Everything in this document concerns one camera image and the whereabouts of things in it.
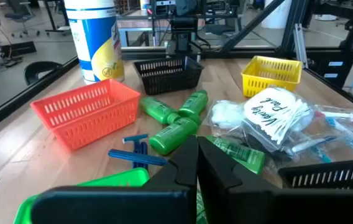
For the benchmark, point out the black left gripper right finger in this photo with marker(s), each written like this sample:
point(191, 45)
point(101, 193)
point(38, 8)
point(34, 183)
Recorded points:
point(257, 208)

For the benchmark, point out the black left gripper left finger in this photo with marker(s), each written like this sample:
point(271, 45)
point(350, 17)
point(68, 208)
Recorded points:
point(117, 205)

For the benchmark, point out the green plastic basket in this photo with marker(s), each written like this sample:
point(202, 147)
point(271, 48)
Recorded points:
point(123, 179)

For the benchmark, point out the blue disposable razor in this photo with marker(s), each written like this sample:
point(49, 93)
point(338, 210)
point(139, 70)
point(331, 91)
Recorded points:
point(133, 157)
point(135, 138)

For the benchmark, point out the green tube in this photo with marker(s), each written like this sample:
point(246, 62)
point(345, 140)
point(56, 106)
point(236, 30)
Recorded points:
point(241, 152)

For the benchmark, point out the black plastic basket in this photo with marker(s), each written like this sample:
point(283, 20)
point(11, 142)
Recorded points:
point(170, 81)
point(319, 165)

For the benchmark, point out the vanity pack bag with card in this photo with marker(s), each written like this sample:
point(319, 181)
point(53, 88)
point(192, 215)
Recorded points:
point(269, 109)

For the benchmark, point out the blue toothbrush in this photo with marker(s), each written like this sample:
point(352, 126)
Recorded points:
point(350, 137)

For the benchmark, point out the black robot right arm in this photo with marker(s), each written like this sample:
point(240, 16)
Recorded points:
point(182, 34)

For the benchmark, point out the clear bag with black item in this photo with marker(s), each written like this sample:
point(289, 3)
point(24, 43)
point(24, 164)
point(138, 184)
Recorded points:
point(276, 154)

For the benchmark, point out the orange plastic basket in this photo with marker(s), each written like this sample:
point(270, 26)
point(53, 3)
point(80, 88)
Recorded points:
point(102, 124)

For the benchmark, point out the small clear bag teal item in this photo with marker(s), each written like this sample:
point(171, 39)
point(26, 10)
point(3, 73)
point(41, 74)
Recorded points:
point(321, 154)

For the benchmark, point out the blue-head toothbrush in clear bag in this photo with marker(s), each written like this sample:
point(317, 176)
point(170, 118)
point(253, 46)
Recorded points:
point(313, 143)

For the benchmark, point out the clear bag of white cotton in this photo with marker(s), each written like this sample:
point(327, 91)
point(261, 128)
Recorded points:
point(224, 113)

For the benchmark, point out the red toothbrush in clear bag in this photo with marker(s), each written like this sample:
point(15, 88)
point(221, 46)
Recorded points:
point(338, 114)

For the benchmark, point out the yellow plastic basket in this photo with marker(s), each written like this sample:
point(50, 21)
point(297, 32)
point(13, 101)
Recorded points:
point(257, 78)

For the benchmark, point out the black chair back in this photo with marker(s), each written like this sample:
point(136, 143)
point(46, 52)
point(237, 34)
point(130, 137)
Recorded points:
point(30, 73)

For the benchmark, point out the disinfecting wipes canister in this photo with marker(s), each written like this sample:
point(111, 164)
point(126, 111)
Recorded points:
point(95, 40)

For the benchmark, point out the silver aluminium bar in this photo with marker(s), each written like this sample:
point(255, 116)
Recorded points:
point(300, 46)

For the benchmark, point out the white bin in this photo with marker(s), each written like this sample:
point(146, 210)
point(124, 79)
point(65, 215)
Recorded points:
point(276, 15)

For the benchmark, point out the office chair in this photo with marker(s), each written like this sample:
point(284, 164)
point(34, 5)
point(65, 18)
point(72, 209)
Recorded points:
point(21, 15)

